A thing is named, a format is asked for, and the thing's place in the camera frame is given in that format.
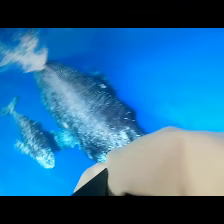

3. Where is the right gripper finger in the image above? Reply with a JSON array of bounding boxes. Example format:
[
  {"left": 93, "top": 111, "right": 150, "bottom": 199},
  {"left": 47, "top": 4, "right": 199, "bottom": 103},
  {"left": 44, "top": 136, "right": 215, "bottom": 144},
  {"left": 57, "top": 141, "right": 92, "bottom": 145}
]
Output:
[{"left": 71, "top": 167, "right": 110, "bottom": 197}]

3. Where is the pink T-shirt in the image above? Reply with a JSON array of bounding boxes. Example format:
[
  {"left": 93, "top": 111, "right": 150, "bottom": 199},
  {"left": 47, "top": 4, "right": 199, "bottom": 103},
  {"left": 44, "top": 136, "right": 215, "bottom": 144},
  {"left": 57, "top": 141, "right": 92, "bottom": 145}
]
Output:
[{"left": 73, "top": 125, "right": 224, "bottom": 197}]

